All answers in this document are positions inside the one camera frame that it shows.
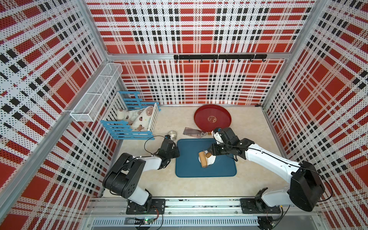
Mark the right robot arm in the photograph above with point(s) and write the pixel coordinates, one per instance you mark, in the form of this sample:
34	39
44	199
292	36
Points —
305	187

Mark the white wire mesh basket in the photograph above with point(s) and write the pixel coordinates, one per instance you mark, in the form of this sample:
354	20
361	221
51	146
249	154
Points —
103	82

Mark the red round plate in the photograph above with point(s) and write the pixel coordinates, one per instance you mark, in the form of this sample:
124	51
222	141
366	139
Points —
211	116

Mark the wooden rolling pin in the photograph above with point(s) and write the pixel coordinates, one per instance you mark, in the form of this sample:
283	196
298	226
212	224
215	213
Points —
202	159

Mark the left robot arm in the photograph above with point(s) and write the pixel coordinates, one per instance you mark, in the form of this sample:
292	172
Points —
123	178

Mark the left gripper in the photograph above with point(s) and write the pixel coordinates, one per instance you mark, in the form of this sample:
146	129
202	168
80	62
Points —
175	149

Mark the small green circuit board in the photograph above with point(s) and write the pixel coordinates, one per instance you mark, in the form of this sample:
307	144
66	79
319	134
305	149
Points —
144	221

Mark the small glass bowl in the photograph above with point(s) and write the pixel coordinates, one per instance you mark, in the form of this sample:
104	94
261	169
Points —
173	135

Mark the knife with wooden handle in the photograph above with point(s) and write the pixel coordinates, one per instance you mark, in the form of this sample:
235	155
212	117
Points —
196	133

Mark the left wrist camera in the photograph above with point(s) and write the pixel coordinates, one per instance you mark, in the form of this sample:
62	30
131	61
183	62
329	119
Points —
167	138

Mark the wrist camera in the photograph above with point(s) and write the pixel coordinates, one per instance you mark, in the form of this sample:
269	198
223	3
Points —
216	135
167	138

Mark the blue white toy crib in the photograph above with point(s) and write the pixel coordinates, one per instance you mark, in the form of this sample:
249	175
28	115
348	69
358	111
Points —
120	130

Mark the black hook rail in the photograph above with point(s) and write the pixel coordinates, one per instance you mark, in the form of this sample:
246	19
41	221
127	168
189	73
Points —
250	57

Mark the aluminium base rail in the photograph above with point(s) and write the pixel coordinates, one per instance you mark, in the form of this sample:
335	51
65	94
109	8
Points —
198	213

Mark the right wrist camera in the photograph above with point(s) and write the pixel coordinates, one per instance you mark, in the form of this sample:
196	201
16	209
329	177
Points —
216	135

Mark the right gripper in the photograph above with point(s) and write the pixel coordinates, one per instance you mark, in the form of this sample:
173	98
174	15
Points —
214	149

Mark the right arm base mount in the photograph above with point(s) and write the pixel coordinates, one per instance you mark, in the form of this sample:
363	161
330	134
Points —
253	206

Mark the white dough lump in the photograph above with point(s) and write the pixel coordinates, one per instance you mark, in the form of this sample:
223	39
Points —
210	158

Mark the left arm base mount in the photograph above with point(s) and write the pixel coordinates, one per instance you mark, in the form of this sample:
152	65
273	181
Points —
152	206

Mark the doll in patterned cloth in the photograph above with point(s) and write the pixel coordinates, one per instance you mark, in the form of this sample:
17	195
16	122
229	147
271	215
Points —
138	119

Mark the teal plastic tray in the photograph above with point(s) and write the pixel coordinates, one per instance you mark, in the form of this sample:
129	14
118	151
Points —
191	165

